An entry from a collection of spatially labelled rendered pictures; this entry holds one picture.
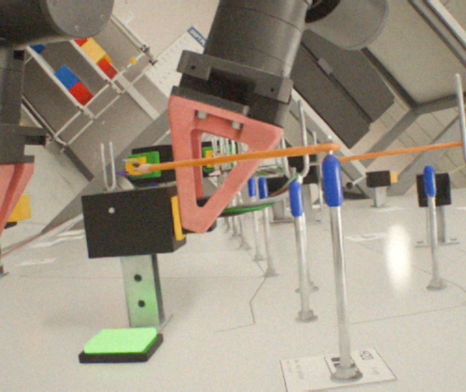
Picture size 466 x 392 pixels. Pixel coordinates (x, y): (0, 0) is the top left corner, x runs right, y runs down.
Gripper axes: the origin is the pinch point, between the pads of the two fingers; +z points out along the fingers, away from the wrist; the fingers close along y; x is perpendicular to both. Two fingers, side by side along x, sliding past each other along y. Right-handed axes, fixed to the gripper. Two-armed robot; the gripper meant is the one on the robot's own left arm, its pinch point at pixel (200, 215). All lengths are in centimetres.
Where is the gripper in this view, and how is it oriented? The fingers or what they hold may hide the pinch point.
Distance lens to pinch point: 39.5
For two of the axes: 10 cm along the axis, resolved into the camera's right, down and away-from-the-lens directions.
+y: 0.7, -0.5, 10.0
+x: -9.5, -2.9, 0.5
